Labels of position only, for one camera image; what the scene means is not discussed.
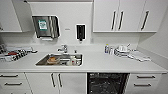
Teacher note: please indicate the stainless steel dishwasher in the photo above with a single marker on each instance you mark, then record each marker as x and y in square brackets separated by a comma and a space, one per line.
[106, 75]

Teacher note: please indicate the small chrome sink pump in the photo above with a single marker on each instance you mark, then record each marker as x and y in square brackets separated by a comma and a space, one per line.
[75, 51]

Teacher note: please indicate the white mug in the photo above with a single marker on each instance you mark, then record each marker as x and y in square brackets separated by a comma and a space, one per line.
[74, 60]

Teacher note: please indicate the chrome faucet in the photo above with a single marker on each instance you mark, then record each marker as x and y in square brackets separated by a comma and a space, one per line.
[63, 49]

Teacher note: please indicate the dish soap bottle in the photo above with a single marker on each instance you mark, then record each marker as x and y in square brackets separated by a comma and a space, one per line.
[106, 50]

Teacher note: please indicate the stainless steel sink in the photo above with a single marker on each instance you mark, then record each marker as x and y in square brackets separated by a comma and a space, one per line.
[63, 63]

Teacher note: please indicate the small white bottle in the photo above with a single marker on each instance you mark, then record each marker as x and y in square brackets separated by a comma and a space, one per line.
[111, 51]

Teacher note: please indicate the brown bowl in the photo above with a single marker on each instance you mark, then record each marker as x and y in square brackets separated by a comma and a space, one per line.
[52, 60]

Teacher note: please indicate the stack of white plates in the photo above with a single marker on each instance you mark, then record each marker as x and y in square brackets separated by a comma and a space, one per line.
[121, 51]

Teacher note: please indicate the white base cabinet door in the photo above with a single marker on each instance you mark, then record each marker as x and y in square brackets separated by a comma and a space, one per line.
[71, 83]
[40, 83]

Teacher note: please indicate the steel paper towel dispenser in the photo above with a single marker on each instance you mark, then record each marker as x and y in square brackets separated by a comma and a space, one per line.
[46, 26]

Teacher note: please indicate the small grey dish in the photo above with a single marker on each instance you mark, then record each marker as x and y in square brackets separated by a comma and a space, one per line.
[33, 50]

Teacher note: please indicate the white towel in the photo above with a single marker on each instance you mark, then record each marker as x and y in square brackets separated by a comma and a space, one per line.
[140, 56]

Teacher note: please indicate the white dish rack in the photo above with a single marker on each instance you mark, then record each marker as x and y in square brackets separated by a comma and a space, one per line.
[15, 58]

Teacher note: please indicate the red plastic container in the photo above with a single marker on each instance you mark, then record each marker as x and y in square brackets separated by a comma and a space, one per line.
[12, 53]

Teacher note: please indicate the black wall soap dispenser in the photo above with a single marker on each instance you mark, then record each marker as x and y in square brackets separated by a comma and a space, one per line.
[80, 32]

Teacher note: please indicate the small grey wall label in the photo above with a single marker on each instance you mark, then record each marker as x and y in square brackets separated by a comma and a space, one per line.
[67, 29]

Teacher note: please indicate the white wall cabinet door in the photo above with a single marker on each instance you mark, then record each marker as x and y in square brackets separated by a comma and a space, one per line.
[130, 16]
[105, 16]
[153, 16]

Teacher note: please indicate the white wall cabinet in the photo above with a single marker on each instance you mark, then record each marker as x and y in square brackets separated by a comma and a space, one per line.
[13, 16]

